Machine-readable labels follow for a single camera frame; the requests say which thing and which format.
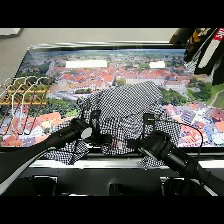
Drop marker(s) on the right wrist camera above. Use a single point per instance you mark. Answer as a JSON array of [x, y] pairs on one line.
[[148, 120]]

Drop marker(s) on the silver frame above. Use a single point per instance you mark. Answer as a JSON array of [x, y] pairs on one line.
[[110, 163]]

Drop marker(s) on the heap of clothes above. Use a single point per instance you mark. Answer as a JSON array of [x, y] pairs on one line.
[[203, 50]]

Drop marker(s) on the checked shirt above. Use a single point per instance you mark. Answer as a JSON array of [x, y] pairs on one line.
[[130, 103]]

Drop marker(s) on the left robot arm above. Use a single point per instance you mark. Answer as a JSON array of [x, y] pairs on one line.
[[40, 150]]

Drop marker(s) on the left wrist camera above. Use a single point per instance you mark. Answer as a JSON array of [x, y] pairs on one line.
[[95, 120]]

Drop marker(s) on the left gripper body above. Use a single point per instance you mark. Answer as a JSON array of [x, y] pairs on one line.
[[101, 138]]

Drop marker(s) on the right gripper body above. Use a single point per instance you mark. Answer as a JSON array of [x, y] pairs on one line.
[[134, 143]]

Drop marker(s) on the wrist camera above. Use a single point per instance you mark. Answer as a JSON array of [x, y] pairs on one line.
[[95, 120], [148, 120]]

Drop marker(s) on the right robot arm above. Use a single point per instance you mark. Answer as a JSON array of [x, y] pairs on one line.
[[180, 160]]

